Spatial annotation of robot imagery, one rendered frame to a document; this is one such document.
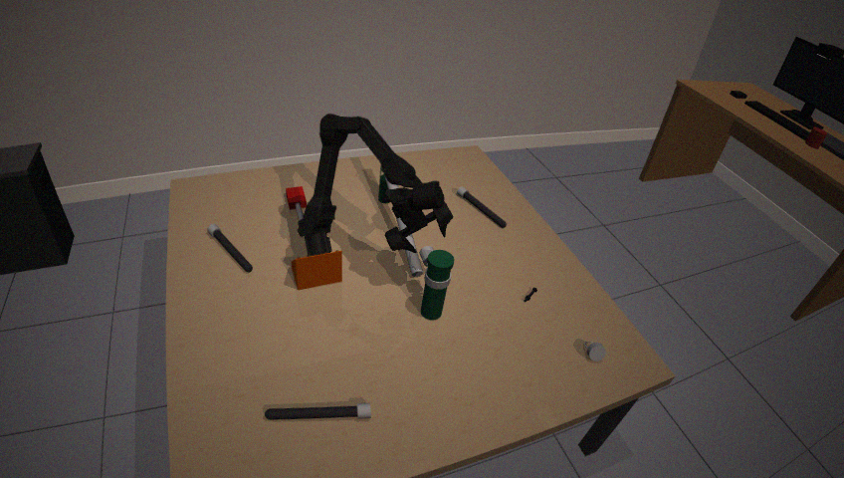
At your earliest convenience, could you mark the grey metal pipe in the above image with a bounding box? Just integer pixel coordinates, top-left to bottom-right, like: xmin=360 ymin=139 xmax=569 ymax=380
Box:
xmin=385 ymin=177 xmax=423 ymax=277

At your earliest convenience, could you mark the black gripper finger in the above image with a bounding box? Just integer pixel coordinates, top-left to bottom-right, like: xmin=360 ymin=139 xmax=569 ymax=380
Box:
xmin=436 ymin=219 xmax=450 ymax=238
xmin=398 ymin=237 xmax=417 ymax=253

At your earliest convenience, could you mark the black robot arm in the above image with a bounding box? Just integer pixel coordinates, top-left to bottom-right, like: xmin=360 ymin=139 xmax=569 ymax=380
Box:
xmin=298 ymin=114 xmax=444 ymax=257

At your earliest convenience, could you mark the dark green post with cap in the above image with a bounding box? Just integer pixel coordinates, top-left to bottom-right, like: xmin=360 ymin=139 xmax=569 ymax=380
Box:
xmin=421 ymin=250 xmax=455 ymax=320

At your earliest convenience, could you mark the black rod with grey end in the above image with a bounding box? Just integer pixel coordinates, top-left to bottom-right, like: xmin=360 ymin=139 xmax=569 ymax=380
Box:
xmin=457 ymin=186 xmax=507 ymax=228
xmin=265 ymin=402 xmax=371 ymax=420
xmin=207 ymin=224 xmax=253 ymax=272

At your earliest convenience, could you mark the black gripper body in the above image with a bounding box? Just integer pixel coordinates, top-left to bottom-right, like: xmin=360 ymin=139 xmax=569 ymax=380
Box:
xmin=385 ymin=201 xmax=454 ymax=251

